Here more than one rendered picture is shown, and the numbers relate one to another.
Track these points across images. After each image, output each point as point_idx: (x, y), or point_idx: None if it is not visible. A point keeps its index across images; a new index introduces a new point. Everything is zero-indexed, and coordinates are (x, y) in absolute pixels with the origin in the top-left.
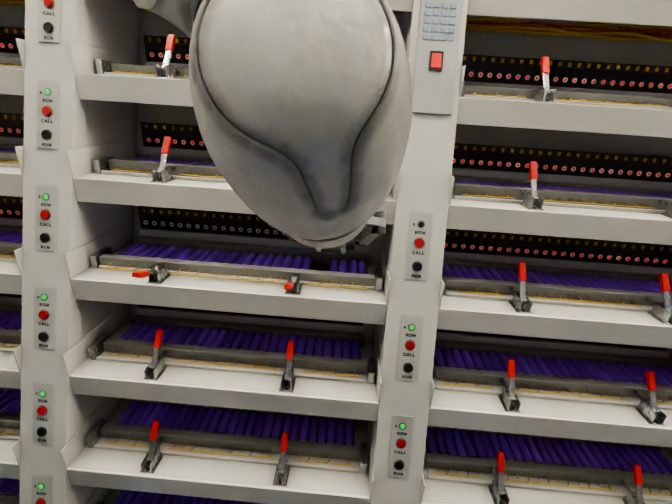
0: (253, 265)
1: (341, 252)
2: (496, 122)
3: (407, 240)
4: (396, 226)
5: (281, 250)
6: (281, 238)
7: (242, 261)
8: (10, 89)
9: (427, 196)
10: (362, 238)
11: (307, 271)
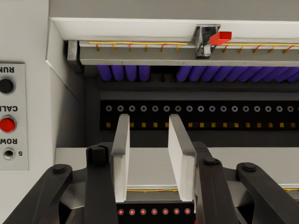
0: (263, 66)
1: (127, 116)
2: None
3: (28, 126)
4: (48, 147)
5: (216, 86)
6: (215, 101)
7: (273, 69)
8: None
9: (5, 197)
10: (46, 218)
11: (183, 62)
